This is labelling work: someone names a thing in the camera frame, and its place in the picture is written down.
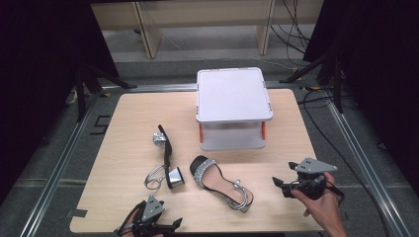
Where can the person's left hand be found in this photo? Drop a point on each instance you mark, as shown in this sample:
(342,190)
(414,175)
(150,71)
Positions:
(133,220)

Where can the aluminium floor rail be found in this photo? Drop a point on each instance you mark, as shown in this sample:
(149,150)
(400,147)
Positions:
(57,171)
(369,171)
(158,87)

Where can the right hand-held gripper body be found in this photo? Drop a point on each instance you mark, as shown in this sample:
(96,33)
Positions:
(313,166)

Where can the white two-tier shoe rack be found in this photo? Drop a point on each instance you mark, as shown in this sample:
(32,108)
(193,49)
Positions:
(232,95)

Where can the black tape strip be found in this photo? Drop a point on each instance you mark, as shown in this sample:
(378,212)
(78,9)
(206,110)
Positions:
(78,213)

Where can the light wooden desk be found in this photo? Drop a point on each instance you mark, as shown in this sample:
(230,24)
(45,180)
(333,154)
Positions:
(197,13)

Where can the black curtain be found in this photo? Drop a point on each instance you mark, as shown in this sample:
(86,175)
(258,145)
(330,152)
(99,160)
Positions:
(385,65)
(36,82)

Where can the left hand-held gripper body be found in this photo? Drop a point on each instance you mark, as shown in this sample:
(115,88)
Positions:
(152,207)

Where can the person's right hand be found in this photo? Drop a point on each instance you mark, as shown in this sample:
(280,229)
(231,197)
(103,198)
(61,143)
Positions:
(324,207)

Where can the black metal stand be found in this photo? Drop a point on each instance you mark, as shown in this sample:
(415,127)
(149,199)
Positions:
(336,85)
(82,95)

